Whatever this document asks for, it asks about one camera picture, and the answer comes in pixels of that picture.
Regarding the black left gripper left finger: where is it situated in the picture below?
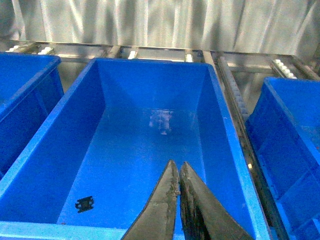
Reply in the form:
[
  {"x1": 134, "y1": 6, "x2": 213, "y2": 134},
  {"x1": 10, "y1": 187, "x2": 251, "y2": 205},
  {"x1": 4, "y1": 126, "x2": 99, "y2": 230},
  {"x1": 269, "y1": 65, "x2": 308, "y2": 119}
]
[{"x1": 122, "y1": 159, "x2": 180, "y2": 240}]

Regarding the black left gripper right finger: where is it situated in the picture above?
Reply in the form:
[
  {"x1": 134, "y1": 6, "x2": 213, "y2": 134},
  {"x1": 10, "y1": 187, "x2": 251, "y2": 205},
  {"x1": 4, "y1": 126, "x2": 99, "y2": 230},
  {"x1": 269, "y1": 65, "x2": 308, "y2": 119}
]
[{"x1": 179, "y1": 161, "x2": 253, "y2": 240}]

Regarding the blue source bin with buttons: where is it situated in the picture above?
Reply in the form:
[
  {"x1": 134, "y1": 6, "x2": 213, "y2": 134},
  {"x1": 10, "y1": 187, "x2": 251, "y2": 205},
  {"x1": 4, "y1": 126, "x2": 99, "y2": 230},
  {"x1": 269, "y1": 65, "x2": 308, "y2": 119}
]
[{"x1": 0, "y1": 52, "x2": 64, "y2": 177}]

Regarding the small black plastic clip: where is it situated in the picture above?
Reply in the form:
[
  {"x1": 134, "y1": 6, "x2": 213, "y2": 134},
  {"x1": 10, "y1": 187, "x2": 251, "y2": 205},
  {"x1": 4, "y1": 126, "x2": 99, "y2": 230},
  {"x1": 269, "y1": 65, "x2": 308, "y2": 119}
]
[{"x1": 74, "y1": 196, "x2": 95, "y2": 213}]

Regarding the blue middle plastic bin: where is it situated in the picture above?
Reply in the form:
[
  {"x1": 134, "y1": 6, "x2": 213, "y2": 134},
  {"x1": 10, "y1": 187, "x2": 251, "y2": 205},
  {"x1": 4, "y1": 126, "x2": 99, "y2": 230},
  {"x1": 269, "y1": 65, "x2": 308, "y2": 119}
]
[{"x1": 0, "y1": 58, "x2": 271, "y2": 240}]

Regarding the blue target plastic bin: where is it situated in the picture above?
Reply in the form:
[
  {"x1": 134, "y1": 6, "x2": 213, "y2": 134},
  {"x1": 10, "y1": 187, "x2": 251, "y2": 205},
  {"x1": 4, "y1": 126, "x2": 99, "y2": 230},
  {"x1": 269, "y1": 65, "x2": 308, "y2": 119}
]
[{"x1": 245, "y1": 77, "x2": 320, "y2": 240}]

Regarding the metal roller rack frame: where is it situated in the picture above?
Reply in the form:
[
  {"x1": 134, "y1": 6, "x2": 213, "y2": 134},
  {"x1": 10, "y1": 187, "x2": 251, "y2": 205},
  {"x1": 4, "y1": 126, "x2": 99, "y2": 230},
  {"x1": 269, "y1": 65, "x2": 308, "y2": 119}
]
[{"x1": 0, "y1": 40, "x2": 320, "y2": 240}]

